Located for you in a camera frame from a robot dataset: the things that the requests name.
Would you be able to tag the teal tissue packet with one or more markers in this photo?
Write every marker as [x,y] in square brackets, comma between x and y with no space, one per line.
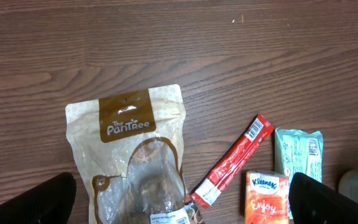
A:
[299,151]

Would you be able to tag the white brown snack bag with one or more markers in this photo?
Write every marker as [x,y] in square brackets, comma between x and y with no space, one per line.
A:
[129,150]

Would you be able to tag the red white snack packet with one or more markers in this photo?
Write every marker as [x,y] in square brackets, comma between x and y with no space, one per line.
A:
[223,172]

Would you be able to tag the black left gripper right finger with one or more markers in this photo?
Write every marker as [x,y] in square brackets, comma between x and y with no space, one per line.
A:
[313,202]

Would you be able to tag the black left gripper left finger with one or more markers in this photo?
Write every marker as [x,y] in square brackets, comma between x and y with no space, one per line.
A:
[49,202]

